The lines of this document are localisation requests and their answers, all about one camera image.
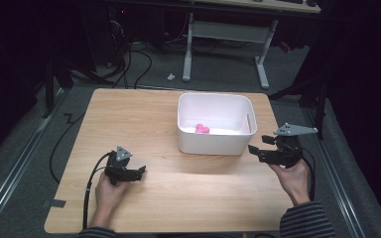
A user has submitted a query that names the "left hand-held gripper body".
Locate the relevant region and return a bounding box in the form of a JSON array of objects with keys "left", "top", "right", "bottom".
[{"left": 103, "top": 145, "right": 137, "bottom": 186}]

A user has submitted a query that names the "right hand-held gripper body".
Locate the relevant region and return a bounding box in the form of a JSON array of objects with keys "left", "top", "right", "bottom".
[{"left": 268, "top": 122, "right": 319, "bottom": 170}]

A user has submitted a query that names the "person's left hand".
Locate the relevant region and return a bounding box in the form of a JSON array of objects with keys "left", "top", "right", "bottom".
[{"left": 88, "top": 172, "right": 131, "bottom": 230}]

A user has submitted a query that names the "person's right hand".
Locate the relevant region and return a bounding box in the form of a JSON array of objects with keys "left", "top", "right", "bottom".
[{"left": 268, "top": 158, "right": 312, "bottom": 207}]

